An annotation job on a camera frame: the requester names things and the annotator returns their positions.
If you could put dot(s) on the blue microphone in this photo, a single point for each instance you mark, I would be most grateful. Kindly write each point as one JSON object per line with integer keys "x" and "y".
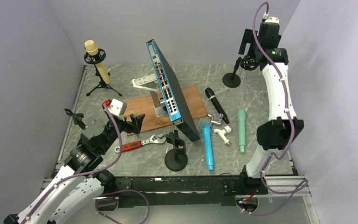
{"x": 206, "y": 132}

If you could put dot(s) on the wooden board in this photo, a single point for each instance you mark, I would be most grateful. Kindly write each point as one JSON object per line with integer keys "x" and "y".
{"x": 144, "y": 105}

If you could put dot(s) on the metal bracket holder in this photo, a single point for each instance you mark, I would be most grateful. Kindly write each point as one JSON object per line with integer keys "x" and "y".
{"x": 149, "y": 83}

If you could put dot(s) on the black round-base mic stand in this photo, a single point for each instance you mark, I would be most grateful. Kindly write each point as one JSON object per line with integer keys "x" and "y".
{"x": 77, "y": 118}

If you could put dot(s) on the black stand with shock mount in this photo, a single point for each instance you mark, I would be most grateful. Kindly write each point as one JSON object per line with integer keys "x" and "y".
{"x": 232, "y": 80}

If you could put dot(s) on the white plastic faucet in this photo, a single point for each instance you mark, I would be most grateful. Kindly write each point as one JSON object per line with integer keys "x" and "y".
{"x": 222, "y": 134}

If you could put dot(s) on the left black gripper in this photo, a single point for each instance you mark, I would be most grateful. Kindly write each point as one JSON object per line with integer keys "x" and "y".
{"x": 136, "y": 121}

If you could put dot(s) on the black microphone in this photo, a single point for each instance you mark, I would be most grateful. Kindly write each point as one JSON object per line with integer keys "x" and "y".
{"x": 212, "y": 97}

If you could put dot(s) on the aluminium frame rail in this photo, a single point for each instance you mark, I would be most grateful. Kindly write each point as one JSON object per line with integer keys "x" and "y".
{"x": 278, "y": 186}

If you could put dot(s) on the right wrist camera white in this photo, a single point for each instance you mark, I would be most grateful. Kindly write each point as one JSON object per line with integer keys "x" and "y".
{"x": 269, "y": 19}

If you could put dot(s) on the black tripod mic stand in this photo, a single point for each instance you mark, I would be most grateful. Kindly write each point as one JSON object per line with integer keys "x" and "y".
{"x": 93, "y": 60}

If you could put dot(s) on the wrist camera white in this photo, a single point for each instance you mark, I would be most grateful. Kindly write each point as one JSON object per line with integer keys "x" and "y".
{"x": 269, "y": 19}
{"x": 115, "y": 107}

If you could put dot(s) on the adjustable wrench red handle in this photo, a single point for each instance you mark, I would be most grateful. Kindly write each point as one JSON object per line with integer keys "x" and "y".
{"x": 154, "y": 139}

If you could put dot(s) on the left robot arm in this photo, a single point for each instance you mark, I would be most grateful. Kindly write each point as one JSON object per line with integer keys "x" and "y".
{"x": 79, "y": 179}

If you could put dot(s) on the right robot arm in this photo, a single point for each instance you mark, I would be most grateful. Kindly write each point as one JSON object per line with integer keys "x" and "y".
{"x": 260, "y": 50}

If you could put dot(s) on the mint green microphone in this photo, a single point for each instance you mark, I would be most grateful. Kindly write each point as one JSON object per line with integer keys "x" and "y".
{"x": 241, "y": 117}

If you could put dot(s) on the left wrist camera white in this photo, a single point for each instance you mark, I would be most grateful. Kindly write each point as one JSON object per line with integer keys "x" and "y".
{"x": 115, "y": 107}

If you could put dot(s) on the blue black network switch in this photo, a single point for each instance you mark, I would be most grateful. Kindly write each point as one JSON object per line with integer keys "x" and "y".
{"x": 174, "y": 100}

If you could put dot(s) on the beige microphone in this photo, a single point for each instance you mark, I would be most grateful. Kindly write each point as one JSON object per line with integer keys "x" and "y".
{"x": 91, "y": 47}

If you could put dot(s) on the chrome faucet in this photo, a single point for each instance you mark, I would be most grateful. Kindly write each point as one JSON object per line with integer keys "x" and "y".
{"x": 215, "y": 122}

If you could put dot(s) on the black stand of green microphone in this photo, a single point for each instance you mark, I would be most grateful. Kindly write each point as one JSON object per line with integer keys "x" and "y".
{"x": 176, "y": 159}

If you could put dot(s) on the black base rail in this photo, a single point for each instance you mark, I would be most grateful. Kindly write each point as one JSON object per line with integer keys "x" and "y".
{"x": 221, "y": 189}

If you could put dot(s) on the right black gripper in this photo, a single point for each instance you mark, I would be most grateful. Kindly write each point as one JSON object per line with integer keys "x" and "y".
{"x": 249, "y": 38}

